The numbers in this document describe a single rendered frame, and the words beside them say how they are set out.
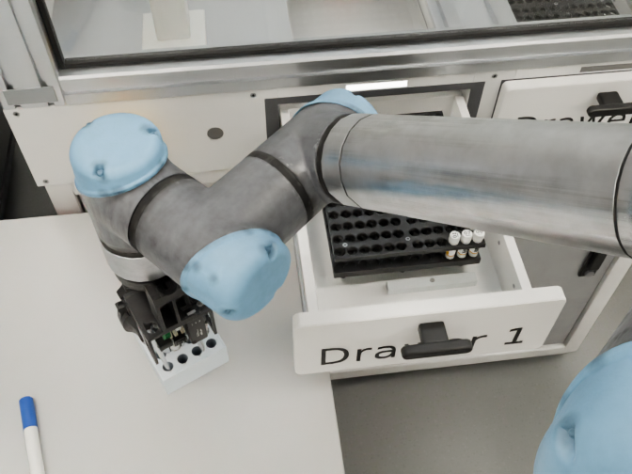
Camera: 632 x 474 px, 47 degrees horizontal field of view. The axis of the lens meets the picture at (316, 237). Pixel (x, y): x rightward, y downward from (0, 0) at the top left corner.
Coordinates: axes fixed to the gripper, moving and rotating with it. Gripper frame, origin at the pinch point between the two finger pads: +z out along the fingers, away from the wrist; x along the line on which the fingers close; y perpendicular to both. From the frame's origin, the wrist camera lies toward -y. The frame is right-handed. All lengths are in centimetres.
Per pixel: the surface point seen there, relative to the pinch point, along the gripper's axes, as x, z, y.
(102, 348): -7.4, 5.1, -6.0
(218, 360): 3.9, 3.6, 3.9
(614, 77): 66, -11, 2
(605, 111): 62, -10, 5
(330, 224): 21.4, -8.8, 1.2
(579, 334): 85, 66, 9
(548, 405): 75, 81, 15
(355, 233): 23.1, -8.8, 3.9
